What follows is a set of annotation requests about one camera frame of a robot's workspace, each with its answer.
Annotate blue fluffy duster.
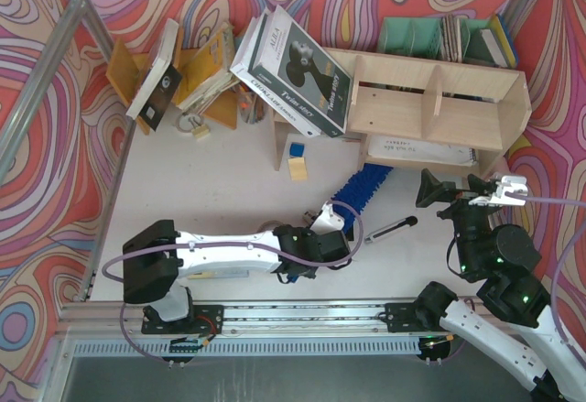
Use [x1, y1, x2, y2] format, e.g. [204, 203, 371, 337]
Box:
[331, 163, 394, 234]

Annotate beige masking tape roll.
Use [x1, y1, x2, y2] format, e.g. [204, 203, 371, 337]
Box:
[257, 221, 283, 233]

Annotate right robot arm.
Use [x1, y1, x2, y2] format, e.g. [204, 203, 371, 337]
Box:
[414, 169, 585, 401]

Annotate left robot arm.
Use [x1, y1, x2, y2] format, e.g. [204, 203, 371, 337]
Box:
[123, 220, 351, 323]

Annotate light wooden bookshelf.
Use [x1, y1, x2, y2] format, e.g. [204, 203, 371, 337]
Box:
[269, 47, 533, 200]

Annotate beige black stapler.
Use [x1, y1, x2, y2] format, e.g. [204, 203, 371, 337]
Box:
[302, 211, 318, 226]

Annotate spiral notebook white cover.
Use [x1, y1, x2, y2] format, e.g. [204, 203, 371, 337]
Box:
[368, 136, 477, 167]

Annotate blue eraser block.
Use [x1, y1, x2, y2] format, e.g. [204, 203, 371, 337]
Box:
[289, 142, 305, 158]

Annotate beige calculator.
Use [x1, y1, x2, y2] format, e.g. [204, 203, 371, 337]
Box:
[188, 269, 249, 280]

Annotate blue covered notebook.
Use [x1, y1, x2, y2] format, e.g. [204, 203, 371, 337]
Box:
[480, 14, 519, 70]

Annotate green desk organizer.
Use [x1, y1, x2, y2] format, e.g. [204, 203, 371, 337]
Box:
[376, 17, 500, 68]

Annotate pencil cup with pencils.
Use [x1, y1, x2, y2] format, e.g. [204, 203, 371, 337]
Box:
[236, 83, 266, 125]

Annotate Twins story book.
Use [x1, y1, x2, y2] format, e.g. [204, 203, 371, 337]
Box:
[249, 6, 353, 137]

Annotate white Chokladfabriken book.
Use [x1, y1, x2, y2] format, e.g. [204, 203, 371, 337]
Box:
[230, 7, 321, 137]

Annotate yellow worn book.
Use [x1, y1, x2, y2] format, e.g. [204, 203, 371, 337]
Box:
[176, 21, 235, 114]

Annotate black white paperback book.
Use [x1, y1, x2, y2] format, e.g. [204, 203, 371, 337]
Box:
[126, 18, 181, 131]

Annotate orange wooden book stand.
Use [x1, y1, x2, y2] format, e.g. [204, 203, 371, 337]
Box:
[106, 27, 237, 136]

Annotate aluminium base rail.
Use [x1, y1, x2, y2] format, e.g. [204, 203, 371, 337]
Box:
[57, 300, 550, 337]

